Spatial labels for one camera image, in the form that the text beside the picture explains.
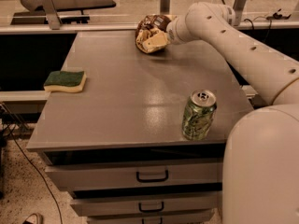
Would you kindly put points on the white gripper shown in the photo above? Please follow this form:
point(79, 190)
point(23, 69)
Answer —
point(172, 32)

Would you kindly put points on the brown chip bag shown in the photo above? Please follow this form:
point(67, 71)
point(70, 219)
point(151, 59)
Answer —
point(149, 26)

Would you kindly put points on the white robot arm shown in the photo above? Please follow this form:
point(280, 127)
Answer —
point(260, 178)

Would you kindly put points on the green soda can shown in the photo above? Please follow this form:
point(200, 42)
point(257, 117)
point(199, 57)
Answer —
point(198, 115)

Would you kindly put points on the green yellow sponge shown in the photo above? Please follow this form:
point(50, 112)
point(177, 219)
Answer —
point(65, 81)

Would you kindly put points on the grey drawer cabinet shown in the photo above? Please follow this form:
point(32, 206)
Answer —
point(117, 147)

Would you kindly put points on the white shoe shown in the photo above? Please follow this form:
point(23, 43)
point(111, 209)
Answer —
point(34, 218)

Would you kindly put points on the middle metal bracket post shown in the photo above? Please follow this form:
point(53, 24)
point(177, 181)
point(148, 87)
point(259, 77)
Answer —
point(164, 6)

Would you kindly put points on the metal bracket post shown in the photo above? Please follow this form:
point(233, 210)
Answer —
point(237, 11)
point(51, 14)
point(164, 6)

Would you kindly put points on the right metal bracket post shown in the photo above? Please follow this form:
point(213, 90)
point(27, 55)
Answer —
point(237, 11)

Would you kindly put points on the left metal bracket post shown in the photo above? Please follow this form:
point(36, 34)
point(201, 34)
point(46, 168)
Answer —
point(51, 14)

